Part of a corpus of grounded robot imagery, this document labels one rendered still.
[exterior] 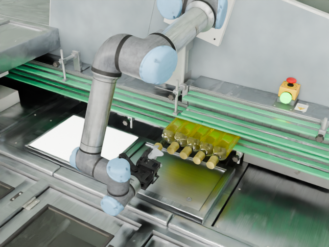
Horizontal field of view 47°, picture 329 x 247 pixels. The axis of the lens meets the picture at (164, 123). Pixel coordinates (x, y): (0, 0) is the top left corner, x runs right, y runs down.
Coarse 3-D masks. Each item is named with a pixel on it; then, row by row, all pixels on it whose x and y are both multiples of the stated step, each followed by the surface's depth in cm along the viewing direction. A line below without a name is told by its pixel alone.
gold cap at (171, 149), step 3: (171, 144) 154; (174, 144) 154; (177, 144) 155; (168, 147) 153; (171, 147) 152; (174, 147) 153; (177, 147) 154; (168, 150) 154; (171, 150) 153; (174, 150) 153; (171, 153) 154
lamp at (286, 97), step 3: (282, 93) 153; (285, 93) 152; (288, 93) 152; (282, 96) 152; (285, 96) 152; (288, 96) 151; (291, 96) 152; (282, 99) 153; (285, 99) 152; (288, 99) 152; (285, 102) 153; (288, 102) 153
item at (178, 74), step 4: (184, 48) 166; (180, 52) 176; (184, 52) 167; (180, 56) 177; (184, 56) 168; (180, 60) 178; (184, 60) 169; (180, 64) 179; (184, 64) 170; (176, 68) 181; (180, 68) 180; (184, 68) 171; (176, 72) 182; (180, 72) 181; (172, 76) 182; (176, 76) 182; (180, 76) 182; (168, 80) 179; (172, 80) 179; (180, 80) 179; (172, 84) 178
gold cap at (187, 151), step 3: (186, 147) 153; (189, 147) 153; (183, 150) 151; (186, 150) 151; (189, 150) 152; (180, 153) 151; (183, 153) 150; (186, 153) 150; (189, 153) 152; (180, 156) 152; (183, 156) 151; (186, 156) 150
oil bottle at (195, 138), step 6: (198, 126) 164; (204, 126) 164; (192, 132) 160; (198, 132) 160; (204, 132) 160; (192, 138) 156; (198, 138) 156; (192, 144) 155; (198, 144) 155; (192, 150) 157; (198, 150) 158
